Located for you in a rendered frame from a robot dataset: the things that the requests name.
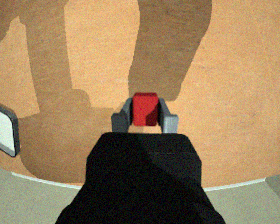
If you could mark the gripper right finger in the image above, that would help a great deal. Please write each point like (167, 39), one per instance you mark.
(170, 121)

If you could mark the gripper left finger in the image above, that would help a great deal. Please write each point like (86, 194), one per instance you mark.
(122, 120)

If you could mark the red block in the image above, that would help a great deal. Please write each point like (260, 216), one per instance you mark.
(145, 109)

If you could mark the white tray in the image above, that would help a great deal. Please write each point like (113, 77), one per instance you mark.
(9, 142)

